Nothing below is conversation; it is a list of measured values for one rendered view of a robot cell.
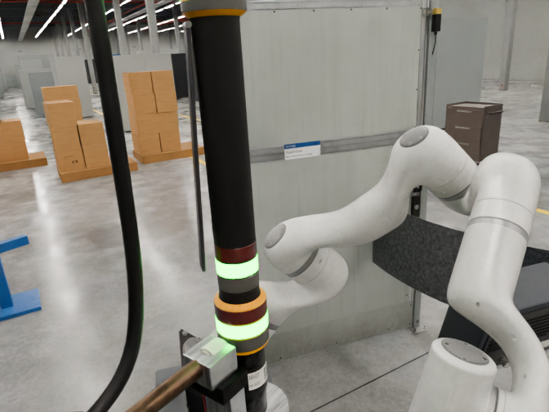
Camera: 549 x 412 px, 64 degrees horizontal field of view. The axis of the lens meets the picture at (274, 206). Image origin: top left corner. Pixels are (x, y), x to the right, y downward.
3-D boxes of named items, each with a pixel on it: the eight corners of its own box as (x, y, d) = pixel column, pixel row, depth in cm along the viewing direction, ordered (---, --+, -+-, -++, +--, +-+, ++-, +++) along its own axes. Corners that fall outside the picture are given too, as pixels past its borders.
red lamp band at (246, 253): (238, 267, 33) (237, 252, 33) (206, 257, 35) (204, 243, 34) (265, 250, 35) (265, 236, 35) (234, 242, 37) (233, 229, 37)
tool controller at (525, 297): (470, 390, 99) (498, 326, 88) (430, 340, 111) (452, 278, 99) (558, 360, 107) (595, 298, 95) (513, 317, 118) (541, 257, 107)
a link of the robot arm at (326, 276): (236, 288, 113) (296, 217, 111) (287, 322, 121) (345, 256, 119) (246, 314, 102) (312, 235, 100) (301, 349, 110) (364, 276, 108)
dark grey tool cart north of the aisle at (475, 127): (480, 170, 643) (487, 107, 614) (441, 162, 698) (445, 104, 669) (500, 164, 666) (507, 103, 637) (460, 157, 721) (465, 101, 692)
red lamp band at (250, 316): (244, 332, 34) (243, 318, 34) (203, 315, 36) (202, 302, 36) (278, 306, 37) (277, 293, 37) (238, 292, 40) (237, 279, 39)
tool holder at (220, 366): (241, 481, 34) (230, 378, 31) (179, 441, 38) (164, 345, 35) (304, 408, 41) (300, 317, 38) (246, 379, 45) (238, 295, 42)
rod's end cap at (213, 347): (213, 355, 33) (231, 341, 35) (194, 346, 34) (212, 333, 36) (216, 376, 34) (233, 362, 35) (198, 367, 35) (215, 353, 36)
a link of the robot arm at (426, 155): (301, 297, 109) (252, 264, 103) (302, 261, 118) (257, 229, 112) (489, 188, 84) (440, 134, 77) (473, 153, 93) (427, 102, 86)
